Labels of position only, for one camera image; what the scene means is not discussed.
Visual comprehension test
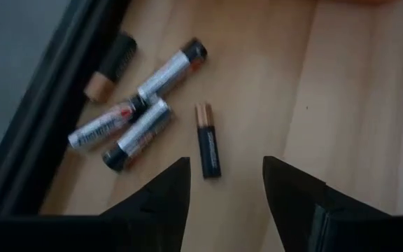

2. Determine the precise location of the large silver black battery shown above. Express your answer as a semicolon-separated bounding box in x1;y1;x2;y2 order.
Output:
101;98;173;173
66;99;147;152

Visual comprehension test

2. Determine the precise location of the large black copper battery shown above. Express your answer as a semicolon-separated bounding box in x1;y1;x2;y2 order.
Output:
83;30;139;104

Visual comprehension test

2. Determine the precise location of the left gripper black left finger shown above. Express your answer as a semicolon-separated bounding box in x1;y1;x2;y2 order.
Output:
0;156;192;252

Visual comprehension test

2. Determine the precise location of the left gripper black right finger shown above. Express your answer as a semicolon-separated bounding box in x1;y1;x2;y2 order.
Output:
262;155;403;252

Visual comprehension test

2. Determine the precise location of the large silver Energizer battery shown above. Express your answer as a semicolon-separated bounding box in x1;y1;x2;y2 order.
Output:
137;36;209;103

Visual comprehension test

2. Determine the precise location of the small black copper battery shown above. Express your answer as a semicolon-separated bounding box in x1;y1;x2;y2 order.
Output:
194;101;222;180

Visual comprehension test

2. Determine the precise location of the black aluminium rig frame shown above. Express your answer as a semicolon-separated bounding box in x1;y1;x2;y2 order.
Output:
0;0;133;217

